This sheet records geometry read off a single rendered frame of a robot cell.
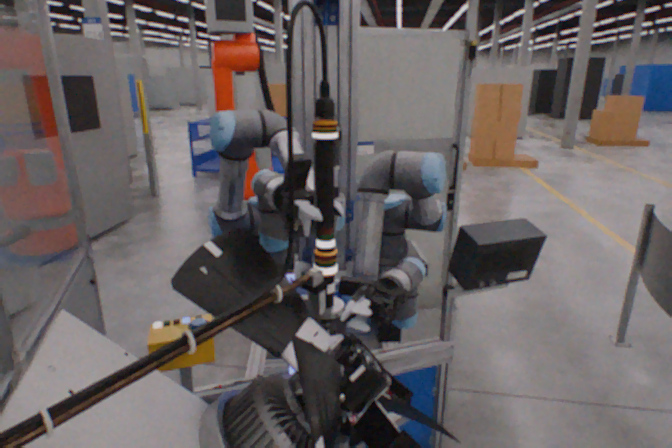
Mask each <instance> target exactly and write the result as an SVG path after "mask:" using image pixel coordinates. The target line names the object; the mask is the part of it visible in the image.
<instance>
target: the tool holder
mask: <svg viewBox="0 0 672 448"><path fill-rule="evenodd" d="M312 269H314V268H312V267H311V268H309V269H306V270H305V271H303V272H301V276H303V275H305V274H308V275H309V276H310V281H308V282H306V284H304V285H302V286H301V289H303V290H306V291H308V292H307V308H309V310H310V311H311V316H313V317H315V318H317V319H322V320H330V319H335V318H337V317H339V315H340V314H342V312H343V311H345V309H343V302H342V301H341V299H339V298H338V297H335V296H334V306H333V307H332V308H328V309H325V290H327V289H328V281H325V280H323V271H321V270H319V271H317V272H316V273H311V272H310V270H312Z"/></svg>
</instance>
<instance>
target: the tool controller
mask: <svg viewBox="0 0 672 448"><path fill-rule="evenodd" d="M546 237H547V234H545V233H544V232H543V231H542V230H540V229H539V228H537V227H536V226H534V225H533V224H532V222H531V221H529V220H528V219H527V218H516V219H506V220H498V221H489V222H481V223H472V225H463V226H460V227H459V230H458V234H457V237H456V241H455V245H454V249H453V252H452V256H451V259H450V264H449V268H447V271H449V272H450V273H451V274H452V276H453V278H454V279H455V280H456V282H457V283H458V284H459V285H460V286H461V287H463V289H464V290H471V289H478V288H484V287H489V286H495V285H501V284H508V283H513V282H519V281H526V280H529V279H530V277H531V274H532V271H533V268H534V266H535V263H536V261H538V259H539V256H540V253H541V250H542V248H543V246H544V243H545V241H546Z"/></svg>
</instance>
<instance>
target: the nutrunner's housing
mask: <svg viewBox="0 0 672 448"><path fill-rule="evenodd" d="M314 117H316V118H334V117H336V114H335V102H334V100H333V99H332V98H330V83H329V81H320V84H319V98H317V99H316V102H315V112H314ZM323 280H325V281H328V289H327V290H325V309H328V308H332V307H333V306H334V294H335V274H334V275H331V276H323ZM332 321H333V319H330V320H322V319H320V322H322V323H325V324H327V323H331V322H332Z"/></svg>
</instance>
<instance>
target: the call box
mask: <svg viewBox="0 0 672 448"><path fill-rule="evenodd" d="M202 318H204V319H205V320H206V322H209V321H211V320H212V315H211V314H210V315H203V316H202ZM193 319H195V317H189V322H185V323H183V322H182V321H183V319H180V323H179V325H173V320H171V325H170V326H166V327H164V322H162V323H161V327H159V328H154V324H152V325H151V326H150V332H149V339H148V343H147V352H149V354H151V352H152V351H154V350H156V349H158V348H160V347H162V346H165V345H167V344H169V343H170V342H172V341H174V340H176V338H179V337H181V336H182V333H183V332H184V331H186V330H188V331H189V332H190V331H192V330H195V329H192V328H191V324H190V323H191V321H193ZM215 361H216V354H215V343H214V337H212V338H210V339H208V340H206V342H204V343H202V344H201V345H199V346H197V347H196V351H195V352H193V353H191V354H189V353H187V352H186V353H184V354H182V356H181V357H178V358H176V359H174V360H173V361H171V362H169V363H168V364H166V365H163V366H161V367H160V368H158V370H156V371H158V372H159V373H161V372H167V371H173V369H178V368H184V367H189V366H194V365H200V364H205V363H210V362H215Z"/></svg>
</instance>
